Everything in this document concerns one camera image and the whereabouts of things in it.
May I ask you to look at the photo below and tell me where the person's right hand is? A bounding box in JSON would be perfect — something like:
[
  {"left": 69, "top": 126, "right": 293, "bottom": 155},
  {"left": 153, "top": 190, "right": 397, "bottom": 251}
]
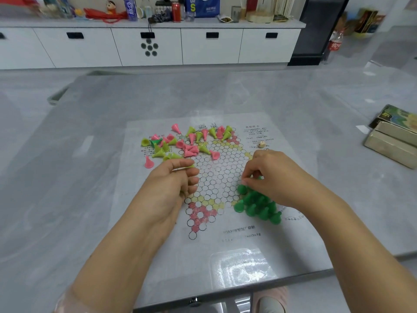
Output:
[{"left": 240, "top": 150, "right": 315, "bottom": 211}]

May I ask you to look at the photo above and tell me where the person's left hand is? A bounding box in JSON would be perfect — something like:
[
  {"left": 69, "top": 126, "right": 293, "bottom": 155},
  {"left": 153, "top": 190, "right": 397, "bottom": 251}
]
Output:
[{"left": 129, "top": 158, "right": 200, "bottom": 229}]

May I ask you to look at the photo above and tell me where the person's right forearm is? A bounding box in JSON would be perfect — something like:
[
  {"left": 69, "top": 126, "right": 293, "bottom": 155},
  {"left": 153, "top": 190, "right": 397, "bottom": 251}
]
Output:
[{"left": 293, "top": 184, "right": 417, "bottom": 313}]

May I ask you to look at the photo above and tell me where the person's left forearm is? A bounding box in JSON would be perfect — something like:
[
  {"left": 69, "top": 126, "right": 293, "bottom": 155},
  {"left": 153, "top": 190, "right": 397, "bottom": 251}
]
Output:
[{"left": 70, "top": 205, "right": 178, "bottom": 313}]

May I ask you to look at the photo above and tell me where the scatter of pink cone pieces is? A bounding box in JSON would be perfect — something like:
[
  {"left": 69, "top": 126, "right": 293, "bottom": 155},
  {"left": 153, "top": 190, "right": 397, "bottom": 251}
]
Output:
[{"left": 144, "top": 124, "right": 238, "bottom": 169}]

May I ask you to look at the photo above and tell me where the scatter of yellow-green cone pieces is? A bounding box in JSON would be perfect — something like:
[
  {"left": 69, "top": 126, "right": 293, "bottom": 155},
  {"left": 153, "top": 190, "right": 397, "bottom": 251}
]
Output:
[{"left": 141, "top": 126, "right": 234, "bottom": 161}]

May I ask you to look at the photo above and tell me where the pile of dark green pieces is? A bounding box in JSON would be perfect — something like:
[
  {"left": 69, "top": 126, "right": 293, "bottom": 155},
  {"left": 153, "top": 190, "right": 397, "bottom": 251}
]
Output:
[{"left": 233, "top": 180, "right": 283, "bottom": 225}]

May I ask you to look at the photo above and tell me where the printed checkers board sheet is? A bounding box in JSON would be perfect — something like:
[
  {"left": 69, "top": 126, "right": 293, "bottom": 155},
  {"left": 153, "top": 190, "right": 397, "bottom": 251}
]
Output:
[{"left": 109, "top": 111, "right": 328, "bottom": 298}]

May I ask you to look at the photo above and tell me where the clear plastic bag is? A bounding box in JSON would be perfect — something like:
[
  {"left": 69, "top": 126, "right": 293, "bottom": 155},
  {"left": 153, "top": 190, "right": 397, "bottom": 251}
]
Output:
[{"left": 209, "top": 248, "right": 277, "bottom": 290}]

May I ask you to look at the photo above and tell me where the white drawer cabinet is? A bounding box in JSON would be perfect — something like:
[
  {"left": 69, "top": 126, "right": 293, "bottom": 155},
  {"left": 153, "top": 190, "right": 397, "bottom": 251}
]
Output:
[{"left": 0, "top": 17, "right": 307, "bottom": 71}]

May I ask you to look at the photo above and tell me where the pink slipper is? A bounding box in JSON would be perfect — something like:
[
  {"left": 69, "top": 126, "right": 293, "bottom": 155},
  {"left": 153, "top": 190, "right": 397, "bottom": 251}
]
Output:
[{"left": 250, "top": 286, "right": 290, "bottom": 313}]

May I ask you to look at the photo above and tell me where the beige cardboard box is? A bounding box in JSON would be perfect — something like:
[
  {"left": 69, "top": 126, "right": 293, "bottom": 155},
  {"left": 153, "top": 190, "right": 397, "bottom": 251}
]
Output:
[{"left": 364, "top": 121, "right": 417, "bottom": 169}]

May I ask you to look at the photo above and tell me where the cola bottle with red label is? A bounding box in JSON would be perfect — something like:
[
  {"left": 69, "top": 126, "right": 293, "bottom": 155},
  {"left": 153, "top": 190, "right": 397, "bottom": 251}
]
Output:
[{"left": 322, "top": 28, "right": 344, "bottom": 64}]

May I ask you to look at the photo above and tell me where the round beige container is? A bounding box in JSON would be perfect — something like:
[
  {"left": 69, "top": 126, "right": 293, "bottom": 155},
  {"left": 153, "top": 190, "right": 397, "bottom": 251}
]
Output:
[{"left": 246, "top": 11, "right": 274, "bottom": 24}]

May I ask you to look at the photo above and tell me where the colourful printed game box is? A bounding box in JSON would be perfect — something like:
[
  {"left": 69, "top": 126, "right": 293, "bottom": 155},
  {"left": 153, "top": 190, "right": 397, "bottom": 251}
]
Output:
[{"left": 369, "top": 104, "right": 417, "bottom": 134}]

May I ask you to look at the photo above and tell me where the blue paper bag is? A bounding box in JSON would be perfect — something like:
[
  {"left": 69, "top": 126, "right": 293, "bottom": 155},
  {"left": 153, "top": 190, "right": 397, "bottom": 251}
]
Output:
[{"left": 185, "top": 0, "right": 221, "bottom": 18}]

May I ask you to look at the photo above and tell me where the black tall cabinet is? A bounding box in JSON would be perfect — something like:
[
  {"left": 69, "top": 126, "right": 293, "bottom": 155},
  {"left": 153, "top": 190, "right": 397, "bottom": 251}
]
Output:
[{"left": 287, "top": 0, "right": 351, "bottom": 67}]

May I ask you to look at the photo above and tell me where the water bottle with blue label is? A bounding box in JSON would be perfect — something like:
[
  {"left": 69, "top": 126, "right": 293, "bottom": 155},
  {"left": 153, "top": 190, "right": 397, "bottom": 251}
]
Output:
[{"left": 123, "top": 0, "right": 138, "bottom": 22}]

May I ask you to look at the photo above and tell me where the red plastic bag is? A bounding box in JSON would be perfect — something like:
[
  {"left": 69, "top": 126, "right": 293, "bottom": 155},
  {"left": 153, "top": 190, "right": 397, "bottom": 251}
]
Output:
[{"left": 84, "top": 8, "right": 128, "bottom": 24}]

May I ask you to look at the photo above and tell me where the row of white books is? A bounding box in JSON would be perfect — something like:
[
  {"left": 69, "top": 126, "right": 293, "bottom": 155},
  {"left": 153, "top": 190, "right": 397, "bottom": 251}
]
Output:
[{"left": 273, "top": 0, "right": 296, "bottom": 17}]

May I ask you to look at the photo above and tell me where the colourful boxes pile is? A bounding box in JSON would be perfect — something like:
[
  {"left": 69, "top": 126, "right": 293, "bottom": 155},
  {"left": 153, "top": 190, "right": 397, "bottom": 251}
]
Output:
[{"left": 345, "top": 8, "right": 386, "bottom": 39}]

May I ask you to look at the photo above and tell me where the black cable bundle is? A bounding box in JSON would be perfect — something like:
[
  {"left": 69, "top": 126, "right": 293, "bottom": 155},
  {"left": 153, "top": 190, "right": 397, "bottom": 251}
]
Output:
[{"left": 147, "top": 13, "right": 172, "bottom": 24}]

